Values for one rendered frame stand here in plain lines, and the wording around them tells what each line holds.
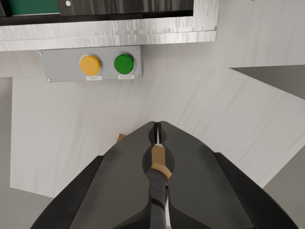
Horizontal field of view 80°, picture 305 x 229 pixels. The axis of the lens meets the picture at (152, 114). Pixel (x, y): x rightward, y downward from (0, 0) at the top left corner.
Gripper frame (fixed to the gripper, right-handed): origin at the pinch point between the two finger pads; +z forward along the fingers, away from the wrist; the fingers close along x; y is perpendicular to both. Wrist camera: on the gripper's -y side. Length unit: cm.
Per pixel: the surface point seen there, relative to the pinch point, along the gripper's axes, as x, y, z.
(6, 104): -123, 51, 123
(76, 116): -24.5, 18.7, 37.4
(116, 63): -8.0, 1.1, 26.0
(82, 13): -12.8, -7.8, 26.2
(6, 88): -117, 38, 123
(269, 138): 35, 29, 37
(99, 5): -9.7, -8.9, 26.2
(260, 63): 26.9, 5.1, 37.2
